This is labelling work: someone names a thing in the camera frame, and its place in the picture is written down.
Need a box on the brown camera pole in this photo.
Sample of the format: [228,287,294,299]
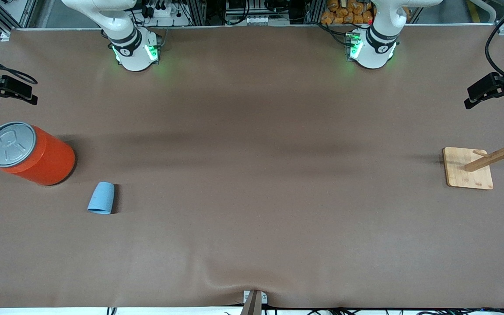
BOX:
[240,291,263,315]

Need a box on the orange can grey lid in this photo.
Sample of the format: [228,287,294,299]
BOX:
[0,122,76,186]

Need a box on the blue cup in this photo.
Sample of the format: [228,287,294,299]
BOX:
[87,182,116,215]

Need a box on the white power strip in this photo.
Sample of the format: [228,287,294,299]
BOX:
[140,3,191,27]

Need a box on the grey terminal block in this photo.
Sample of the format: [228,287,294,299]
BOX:
[241,15,291,26]

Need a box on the pile of orange items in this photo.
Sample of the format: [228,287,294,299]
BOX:
[321,0,375,25]

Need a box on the small metal bracket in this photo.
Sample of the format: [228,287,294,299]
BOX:
[243,290,268,305]

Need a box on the wooden cup rack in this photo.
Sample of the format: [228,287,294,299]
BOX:
[443,117,504,190]

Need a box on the brown table mat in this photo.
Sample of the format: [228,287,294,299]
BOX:
[0,25,504,309]

